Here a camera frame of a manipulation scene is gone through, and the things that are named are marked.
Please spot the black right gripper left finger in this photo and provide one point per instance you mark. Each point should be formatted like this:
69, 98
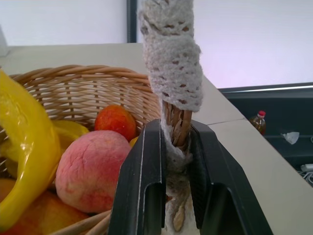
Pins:
139, 176

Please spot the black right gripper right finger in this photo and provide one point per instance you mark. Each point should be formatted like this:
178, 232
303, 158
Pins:
220, 186

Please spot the small yellow fruit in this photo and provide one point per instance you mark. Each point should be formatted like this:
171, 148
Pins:
134, 142

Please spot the pink peach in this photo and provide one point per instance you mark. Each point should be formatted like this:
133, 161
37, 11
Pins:
93, 171

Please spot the red orange round fruit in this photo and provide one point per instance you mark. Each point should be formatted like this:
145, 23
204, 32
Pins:
115, 121

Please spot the oil bottle with red cap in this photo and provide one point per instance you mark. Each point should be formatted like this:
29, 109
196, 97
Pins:
258, 123

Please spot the small yellow banana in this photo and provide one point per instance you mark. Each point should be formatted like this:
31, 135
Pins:
69, 129

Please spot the crumpled clear plastic piece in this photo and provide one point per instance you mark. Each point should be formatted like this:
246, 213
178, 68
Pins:
291, 137

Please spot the orange mango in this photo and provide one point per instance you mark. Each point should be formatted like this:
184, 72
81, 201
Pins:
46, 215

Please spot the dark shelf unit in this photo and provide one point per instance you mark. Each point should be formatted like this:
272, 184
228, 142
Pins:
281, 102

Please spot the large yellow banana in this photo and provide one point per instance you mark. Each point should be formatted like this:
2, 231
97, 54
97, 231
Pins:
31, 137

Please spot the black vertical post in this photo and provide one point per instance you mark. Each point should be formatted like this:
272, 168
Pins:
131, 19

